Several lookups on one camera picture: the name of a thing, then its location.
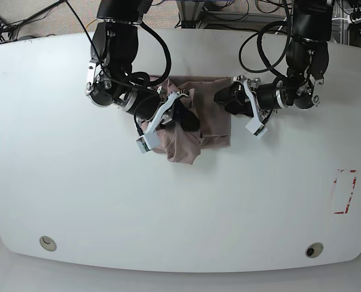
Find aluminium frame stand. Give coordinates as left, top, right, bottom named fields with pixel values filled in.
left=175, top=1, right=206, bottom=29

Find left table cable grommet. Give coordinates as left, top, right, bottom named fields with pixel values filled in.
left=39, top=236, right=57, bottom=252

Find red tape rectangle marker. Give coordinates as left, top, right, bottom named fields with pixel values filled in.
left=331, top=169, right=358, bottom=215

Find image-left white wrist camera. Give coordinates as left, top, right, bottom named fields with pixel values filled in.
left=136, top=92, right=181, bottom=153

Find table cable grommet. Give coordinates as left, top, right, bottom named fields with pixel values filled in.
left=39, top=236, right=57, bottom=252
left=305, top=243, right=324, bottom=259

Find black tripod on floor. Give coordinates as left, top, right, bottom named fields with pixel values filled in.
left=0, top=1, right=66, bottom=44

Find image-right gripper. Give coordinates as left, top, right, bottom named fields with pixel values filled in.
left=214, top=77, right=320, bottom=124

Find mauve T-shirt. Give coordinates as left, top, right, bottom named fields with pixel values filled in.
left=153, top=77, right=232, bottom=165

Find right table cable grommet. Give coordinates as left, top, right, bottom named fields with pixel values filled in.
left=305, top=243, right=324, bottom=259

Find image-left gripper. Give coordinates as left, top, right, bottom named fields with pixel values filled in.
left=85, top=60, right=200, bottom=131

